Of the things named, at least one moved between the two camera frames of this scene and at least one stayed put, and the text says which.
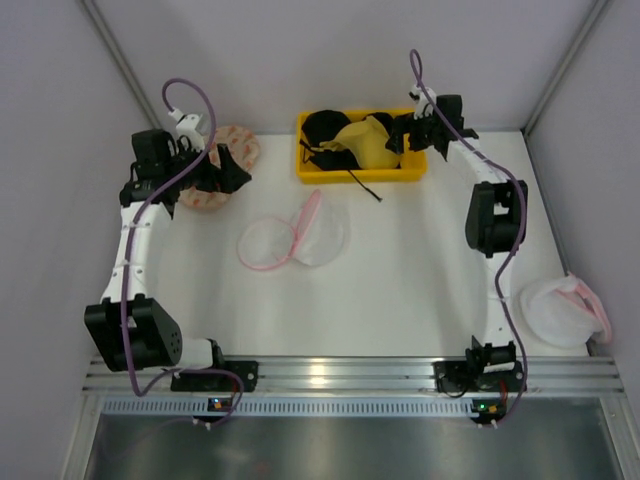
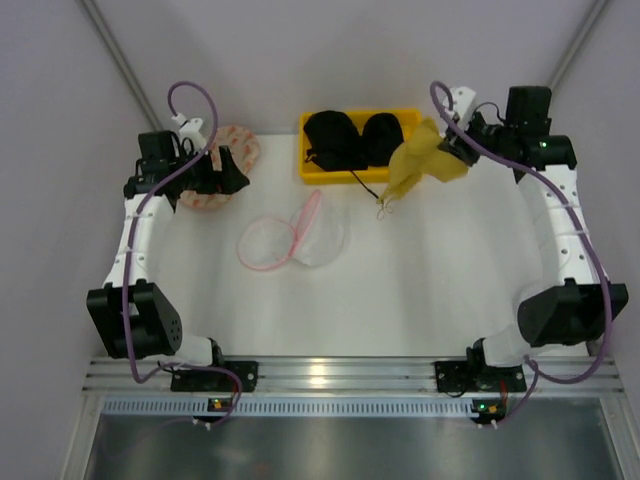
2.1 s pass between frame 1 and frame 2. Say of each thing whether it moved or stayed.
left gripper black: stayed
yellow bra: moved
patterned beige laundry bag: stayed
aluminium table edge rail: stayed
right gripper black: moved
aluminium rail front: stayed
